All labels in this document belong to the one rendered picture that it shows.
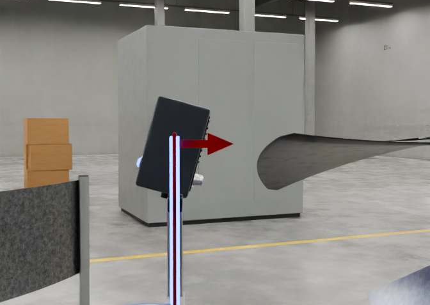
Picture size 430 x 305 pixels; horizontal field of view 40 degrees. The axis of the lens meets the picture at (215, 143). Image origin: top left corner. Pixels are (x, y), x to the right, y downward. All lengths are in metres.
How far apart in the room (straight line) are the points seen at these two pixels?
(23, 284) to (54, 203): 0.33
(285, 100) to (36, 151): 3.50
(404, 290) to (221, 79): 6.26
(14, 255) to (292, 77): 5.44
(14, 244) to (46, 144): 6.22
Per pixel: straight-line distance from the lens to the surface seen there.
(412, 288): 0.69
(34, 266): 2.40
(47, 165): 8.51
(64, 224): 2.51
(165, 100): 1.20
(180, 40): 6.75
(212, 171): 6.85
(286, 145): 0.57
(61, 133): 8.51
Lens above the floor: 1.21
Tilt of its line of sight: 2 degrees down
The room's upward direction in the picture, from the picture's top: straight up
